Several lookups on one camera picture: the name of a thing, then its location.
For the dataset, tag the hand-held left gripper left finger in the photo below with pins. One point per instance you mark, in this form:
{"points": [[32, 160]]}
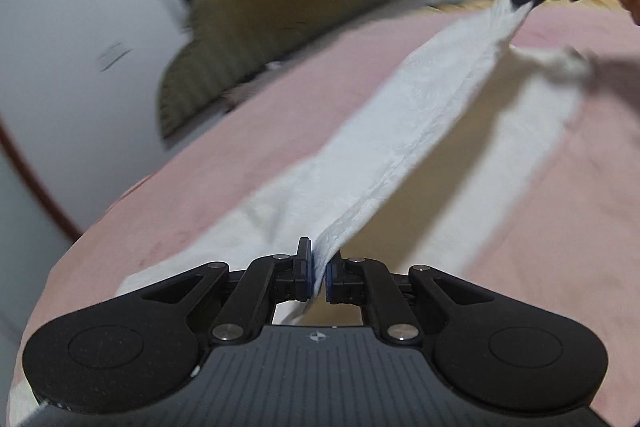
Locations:
{"points": [[306, 272]]}

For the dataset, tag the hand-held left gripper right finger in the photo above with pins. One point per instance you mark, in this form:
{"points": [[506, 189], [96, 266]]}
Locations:
{"points": [[332, 279]]}

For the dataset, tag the white pants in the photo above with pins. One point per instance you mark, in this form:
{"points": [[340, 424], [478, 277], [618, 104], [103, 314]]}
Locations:
{"points": [[415, 107]]}

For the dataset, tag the pink floral bed sheet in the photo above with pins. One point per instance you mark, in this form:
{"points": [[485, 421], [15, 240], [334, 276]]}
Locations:
{"points": [[575, 217]]}

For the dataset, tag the olive padded headboard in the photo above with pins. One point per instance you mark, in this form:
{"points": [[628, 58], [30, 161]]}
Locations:
{"points": [[280, 7]]}

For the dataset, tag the grey wardrobe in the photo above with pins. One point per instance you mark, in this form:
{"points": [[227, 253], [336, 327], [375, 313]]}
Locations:
{"points": [[25, 257]]}

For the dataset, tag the brown wooden wardrobe post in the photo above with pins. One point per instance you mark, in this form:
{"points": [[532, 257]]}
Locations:
{"points": [[40, 187]]}

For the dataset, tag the white wall socket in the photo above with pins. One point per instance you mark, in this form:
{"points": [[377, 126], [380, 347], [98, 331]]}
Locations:
{"points": [[114, 49], [116, 64]]}

